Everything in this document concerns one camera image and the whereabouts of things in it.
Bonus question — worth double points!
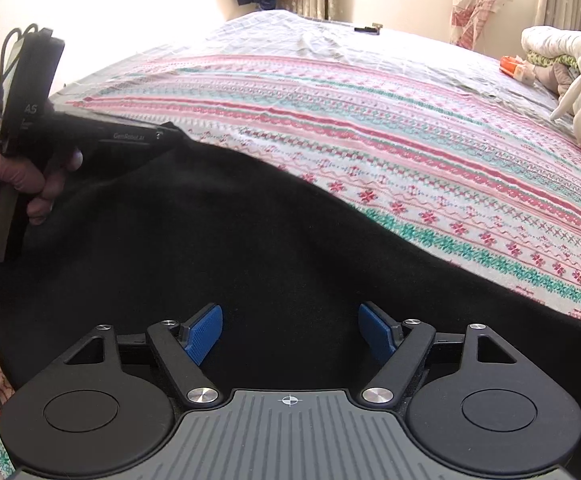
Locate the black cable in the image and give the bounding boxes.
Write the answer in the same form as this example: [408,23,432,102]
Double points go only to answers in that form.
[0,23,38,155]

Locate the pink patterned hanging cloth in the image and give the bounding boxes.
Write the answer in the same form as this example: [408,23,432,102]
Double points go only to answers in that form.
[449,0,510,47]

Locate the grey soft cloth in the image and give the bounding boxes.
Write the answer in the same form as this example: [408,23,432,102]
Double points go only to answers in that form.
[534,62,573,95]

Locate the red green patterned blanket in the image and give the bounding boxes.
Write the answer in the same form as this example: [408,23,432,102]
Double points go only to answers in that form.
[0,52,581,461]

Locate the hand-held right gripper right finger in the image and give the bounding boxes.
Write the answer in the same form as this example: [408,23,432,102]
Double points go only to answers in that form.
[357,301,521,406]

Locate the person's left hand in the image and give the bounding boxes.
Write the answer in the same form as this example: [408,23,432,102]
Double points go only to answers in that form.
[0,147,84,226]

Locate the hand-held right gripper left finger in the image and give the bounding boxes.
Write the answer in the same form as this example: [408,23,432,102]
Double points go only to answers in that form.
[63,302,224,408]

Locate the pile of folded quilts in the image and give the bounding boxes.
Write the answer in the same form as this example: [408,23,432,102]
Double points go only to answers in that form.
[520,25,581,70]

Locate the orange small box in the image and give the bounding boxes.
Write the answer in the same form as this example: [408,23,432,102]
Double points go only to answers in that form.
[500,55,537,84]

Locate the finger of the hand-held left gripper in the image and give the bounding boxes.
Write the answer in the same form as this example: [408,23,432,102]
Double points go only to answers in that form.
[70,112,184,147]

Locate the black pants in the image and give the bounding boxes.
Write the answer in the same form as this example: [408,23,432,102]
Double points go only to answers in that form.
[0,121,581,421]

